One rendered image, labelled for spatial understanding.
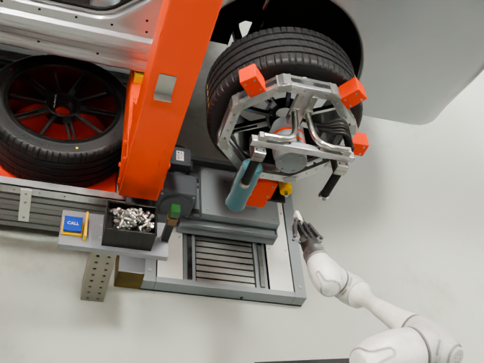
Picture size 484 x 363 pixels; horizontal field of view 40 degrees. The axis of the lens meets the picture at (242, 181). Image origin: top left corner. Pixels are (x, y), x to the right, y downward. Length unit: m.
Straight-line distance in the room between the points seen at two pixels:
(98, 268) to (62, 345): 0.36
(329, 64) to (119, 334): 1.45
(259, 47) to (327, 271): 0.92
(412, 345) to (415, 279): 1.86
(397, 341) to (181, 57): 1.11
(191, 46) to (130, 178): 0.69
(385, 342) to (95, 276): 1.41
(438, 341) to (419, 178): 2.44
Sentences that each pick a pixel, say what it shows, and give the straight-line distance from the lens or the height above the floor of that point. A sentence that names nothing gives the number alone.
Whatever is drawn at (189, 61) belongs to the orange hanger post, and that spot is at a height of 1.26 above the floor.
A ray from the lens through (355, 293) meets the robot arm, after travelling 2.43.
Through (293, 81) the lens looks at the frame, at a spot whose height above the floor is 1.10.
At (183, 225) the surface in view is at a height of 0.15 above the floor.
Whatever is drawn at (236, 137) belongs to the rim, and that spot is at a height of 0.68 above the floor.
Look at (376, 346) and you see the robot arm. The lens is 1.86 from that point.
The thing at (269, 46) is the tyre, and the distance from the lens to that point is 2.64.
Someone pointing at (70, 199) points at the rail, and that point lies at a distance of 2.88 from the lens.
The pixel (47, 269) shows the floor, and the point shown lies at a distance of 3.09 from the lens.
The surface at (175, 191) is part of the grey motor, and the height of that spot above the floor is 0.40.
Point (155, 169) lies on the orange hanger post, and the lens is 2.59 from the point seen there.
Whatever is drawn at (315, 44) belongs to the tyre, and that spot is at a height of 1.18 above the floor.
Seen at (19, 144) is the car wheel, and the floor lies 0.49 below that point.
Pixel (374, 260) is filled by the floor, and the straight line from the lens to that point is 3.68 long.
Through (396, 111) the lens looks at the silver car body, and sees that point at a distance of 3.24.
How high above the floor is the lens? 2.59
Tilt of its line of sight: 45 degrees down
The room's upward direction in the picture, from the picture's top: 25 degrees clockwise
